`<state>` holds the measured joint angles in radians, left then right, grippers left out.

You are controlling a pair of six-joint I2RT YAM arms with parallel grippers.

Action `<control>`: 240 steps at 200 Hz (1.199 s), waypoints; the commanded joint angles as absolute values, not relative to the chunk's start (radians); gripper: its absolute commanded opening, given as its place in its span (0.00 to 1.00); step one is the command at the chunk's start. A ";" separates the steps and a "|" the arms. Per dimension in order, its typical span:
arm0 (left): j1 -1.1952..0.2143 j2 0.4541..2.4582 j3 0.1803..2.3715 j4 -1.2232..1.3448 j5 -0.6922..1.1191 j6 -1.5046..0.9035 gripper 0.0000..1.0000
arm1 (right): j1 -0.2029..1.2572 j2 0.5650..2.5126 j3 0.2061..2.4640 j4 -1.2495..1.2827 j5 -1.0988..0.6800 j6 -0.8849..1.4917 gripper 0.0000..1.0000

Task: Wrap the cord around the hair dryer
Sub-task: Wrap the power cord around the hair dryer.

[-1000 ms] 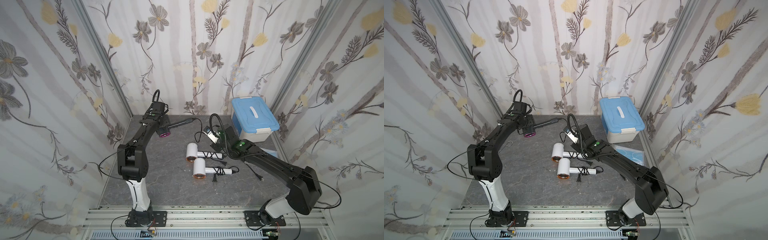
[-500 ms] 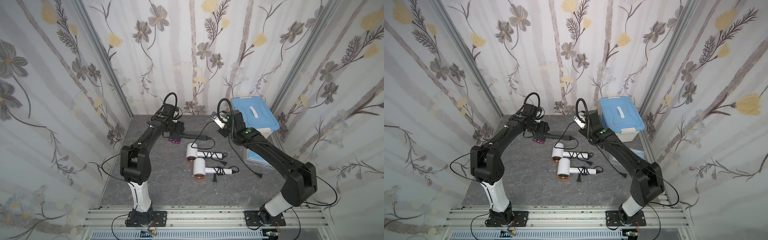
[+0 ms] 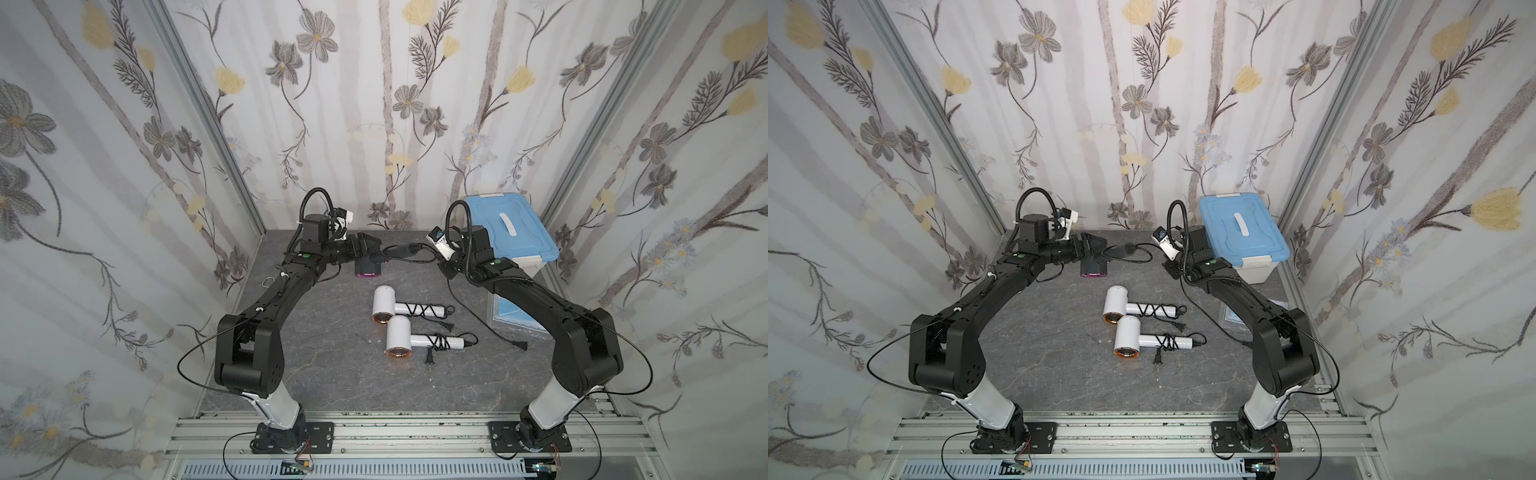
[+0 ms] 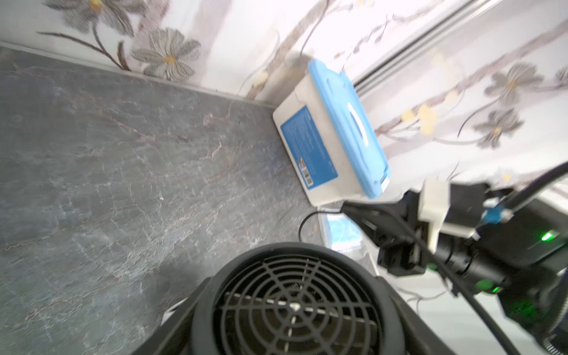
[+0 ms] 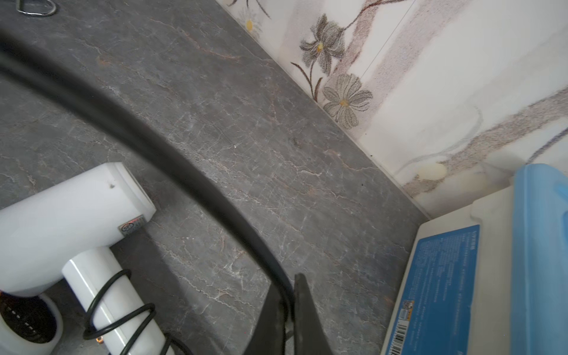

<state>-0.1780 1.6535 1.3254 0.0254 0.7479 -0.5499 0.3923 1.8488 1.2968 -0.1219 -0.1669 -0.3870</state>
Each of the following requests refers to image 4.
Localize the dark grey pink hair dryer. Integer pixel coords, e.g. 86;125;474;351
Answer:
191;243;406;354

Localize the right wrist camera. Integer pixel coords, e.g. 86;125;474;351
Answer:
418;178;513;253

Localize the black cord of grey dryer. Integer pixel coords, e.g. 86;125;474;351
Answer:
298;201;522;355

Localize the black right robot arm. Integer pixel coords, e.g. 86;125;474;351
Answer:
341;183;567;354

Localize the blue lid storage box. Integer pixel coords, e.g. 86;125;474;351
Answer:
272;59;391;207

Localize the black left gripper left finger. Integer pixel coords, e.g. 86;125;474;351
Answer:
133;277;211;355

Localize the bag of blue face masks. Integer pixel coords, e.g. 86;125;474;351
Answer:
319;214;367;260

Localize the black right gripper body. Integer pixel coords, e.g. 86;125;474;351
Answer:
343;188;510;294

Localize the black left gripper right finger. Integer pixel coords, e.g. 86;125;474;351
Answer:
377;277;456;355

